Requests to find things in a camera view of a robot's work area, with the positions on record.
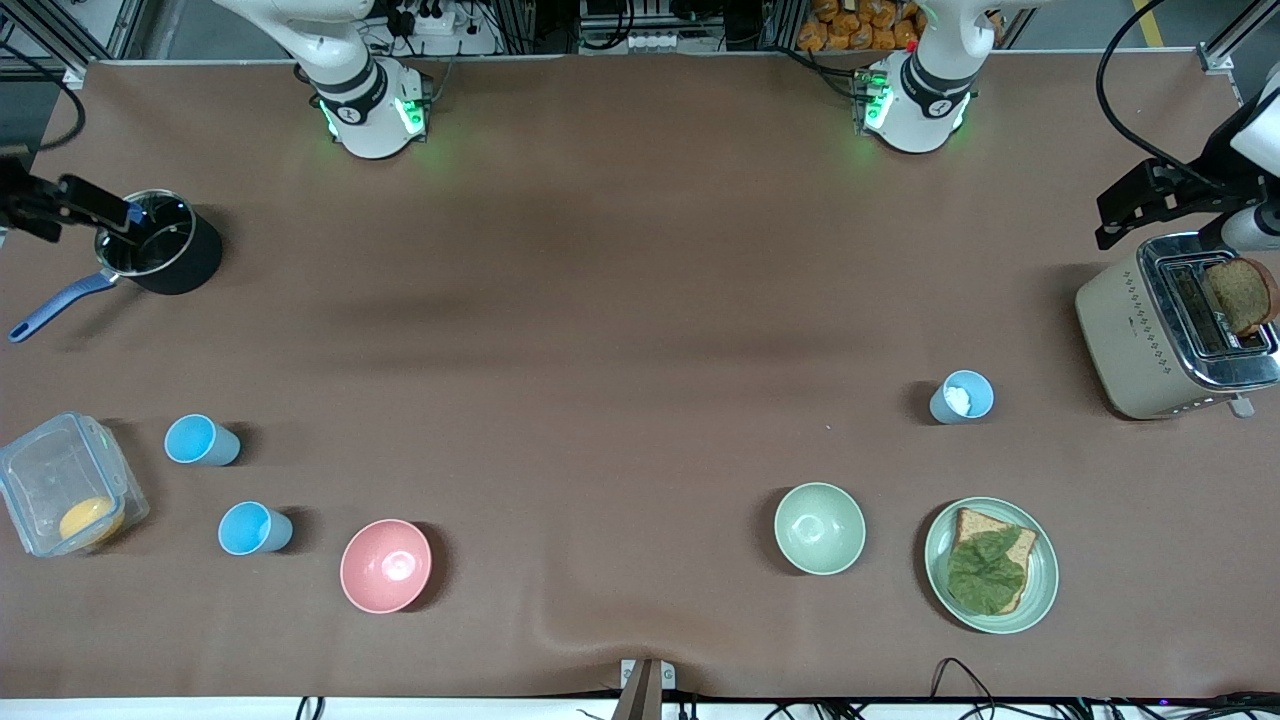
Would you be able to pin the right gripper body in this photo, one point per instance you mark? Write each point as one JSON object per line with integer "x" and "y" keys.
{"x": 22, "y": 204}

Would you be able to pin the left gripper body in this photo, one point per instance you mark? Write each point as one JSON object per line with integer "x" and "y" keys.
{"x": 1203, "y": 176}

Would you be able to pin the light blue cup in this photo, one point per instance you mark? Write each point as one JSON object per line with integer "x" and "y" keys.
{"x": 255, "y": 528}
{"x": 200, "y": 440}

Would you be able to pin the blue cup with white filling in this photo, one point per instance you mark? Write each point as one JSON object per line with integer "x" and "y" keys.
{"x": 945, "y": 408}

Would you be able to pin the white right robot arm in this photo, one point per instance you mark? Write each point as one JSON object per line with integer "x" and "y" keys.
{"x": 365, "y": 110}

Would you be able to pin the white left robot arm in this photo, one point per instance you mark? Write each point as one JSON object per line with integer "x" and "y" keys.
{"x": 915, "y": 110}

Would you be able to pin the small blue object in pot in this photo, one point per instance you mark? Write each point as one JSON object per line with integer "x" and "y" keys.
{"x": 135, "y": 213}

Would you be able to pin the brown toast slice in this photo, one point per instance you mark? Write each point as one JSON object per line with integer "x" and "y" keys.
{"x": 1240, "y": 295}

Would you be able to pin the beige and chrome toaster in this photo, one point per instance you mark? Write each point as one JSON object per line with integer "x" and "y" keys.
{"x": 1120, "y": 340}

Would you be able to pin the clear plastic storage box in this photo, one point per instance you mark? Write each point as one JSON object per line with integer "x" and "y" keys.
{"x": 50, "y": 470}

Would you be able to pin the white lump in cup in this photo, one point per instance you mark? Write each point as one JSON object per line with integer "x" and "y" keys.
{"x": 959, "y": 400}

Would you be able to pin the yellow orange food piece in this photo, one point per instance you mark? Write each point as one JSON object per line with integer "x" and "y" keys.
{"x": 88, "y": 520}

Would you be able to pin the orange snack bag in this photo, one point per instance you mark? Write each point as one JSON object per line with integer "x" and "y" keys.
{"x": 860, "y": 28}

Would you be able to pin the brown bread slice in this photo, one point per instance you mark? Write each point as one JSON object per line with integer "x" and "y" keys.
{"x": 975, "y": 522}

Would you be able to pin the pale green plate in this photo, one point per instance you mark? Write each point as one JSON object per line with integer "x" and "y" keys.
{"x": 1045, "y": 580}

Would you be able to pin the white power strip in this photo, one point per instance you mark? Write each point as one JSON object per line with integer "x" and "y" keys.
{"x": 425, "y": 20}

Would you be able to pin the green lettuce leaf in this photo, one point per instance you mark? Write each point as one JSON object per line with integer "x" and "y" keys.
{"x": 985, "y": 570}

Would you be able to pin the pale green bowl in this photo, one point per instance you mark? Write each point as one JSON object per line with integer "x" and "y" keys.
{"x": 820, "y": 528}

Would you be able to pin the pink bowl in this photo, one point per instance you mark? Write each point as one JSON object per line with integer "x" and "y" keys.
{"x": 385, "y": 565}

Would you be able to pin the brown table cloth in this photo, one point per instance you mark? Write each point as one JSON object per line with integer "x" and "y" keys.
{"x": 600, "y": 450}

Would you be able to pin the aluminium frame profile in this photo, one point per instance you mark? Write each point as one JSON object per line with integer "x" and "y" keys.
{"x": 60, "y": 30}
{"x": 1235, "y": 40}

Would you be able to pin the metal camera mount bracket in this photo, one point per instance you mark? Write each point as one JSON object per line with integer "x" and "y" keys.
{"x": 647, "y": 680}

